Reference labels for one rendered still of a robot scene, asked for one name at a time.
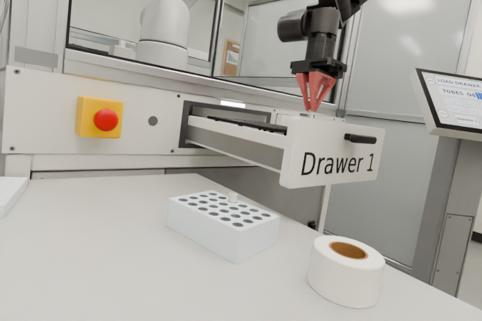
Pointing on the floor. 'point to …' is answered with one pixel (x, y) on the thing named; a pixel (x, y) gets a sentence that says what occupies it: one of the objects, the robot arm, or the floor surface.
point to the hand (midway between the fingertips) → (311, 107)
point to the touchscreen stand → (449, 214)
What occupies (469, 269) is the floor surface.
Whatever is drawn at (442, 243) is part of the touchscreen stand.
